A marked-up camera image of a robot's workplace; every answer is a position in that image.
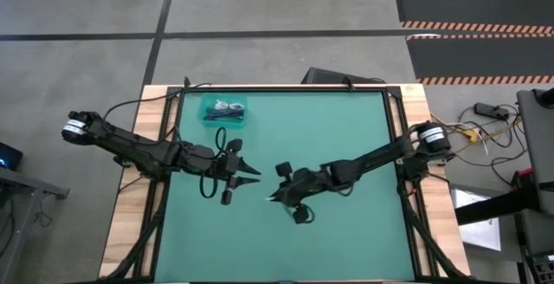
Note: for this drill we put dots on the grey equipment cart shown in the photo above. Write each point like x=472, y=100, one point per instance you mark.
x=539, y=145

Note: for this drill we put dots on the white paper sheet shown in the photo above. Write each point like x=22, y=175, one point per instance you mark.
x=480, y=234

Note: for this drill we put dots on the black cart beam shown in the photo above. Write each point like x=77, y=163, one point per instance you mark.
x=493, y=206

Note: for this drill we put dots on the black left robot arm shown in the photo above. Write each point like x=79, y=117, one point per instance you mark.
x=130, y=145

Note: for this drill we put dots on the black computer box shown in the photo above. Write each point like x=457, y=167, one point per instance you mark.
x=329, y=76

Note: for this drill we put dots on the black power strip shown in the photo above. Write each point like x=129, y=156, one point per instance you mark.
x=489, y=111

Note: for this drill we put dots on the grey metal table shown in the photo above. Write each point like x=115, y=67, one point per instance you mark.
x=26, y=184

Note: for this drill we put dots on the black hazard-striped floor mat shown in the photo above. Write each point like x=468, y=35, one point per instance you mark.
x=476, y=56
x=476, y=7

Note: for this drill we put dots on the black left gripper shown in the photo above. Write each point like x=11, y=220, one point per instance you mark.
x=227, y=167

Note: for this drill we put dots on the translucent teal plastic bin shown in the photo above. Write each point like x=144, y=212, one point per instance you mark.
x=203, y=102

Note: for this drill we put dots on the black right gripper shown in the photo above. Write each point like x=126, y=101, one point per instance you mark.
x=307, y=182

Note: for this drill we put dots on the black aluminium table frame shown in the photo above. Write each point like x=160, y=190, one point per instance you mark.
x=277, y=89

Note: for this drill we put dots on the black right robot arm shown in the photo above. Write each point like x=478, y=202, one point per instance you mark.
x=372, y=160

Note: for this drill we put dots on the green table mat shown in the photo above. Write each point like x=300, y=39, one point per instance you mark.
x=303, y=240

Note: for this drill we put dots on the dark device with blue light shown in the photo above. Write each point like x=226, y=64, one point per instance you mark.
x=8, y=156

